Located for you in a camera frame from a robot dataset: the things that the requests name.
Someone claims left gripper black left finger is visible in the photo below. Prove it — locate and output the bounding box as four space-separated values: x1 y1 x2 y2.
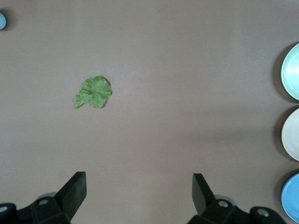
30 172 87 224

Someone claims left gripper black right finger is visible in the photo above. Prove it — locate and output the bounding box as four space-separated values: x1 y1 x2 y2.
186 173 250 224

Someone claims green lettuce leaf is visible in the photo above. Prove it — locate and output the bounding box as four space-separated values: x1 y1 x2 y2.
74 75 113 109

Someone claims blue round plate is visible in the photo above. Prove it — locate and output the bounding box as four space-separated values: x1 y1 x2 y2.
281 172 299 222

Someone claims beige round plate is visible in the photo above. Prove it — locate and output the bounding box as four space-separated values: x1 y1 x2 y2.
281 107 299 161

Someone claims brown table cover sheet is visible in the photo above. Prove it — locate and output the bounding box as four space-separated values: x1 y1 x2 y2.
0 0 299 224

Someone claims pale green round plate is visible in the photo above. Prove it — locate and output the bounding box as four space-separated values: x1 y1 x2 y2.
280 42 299 101

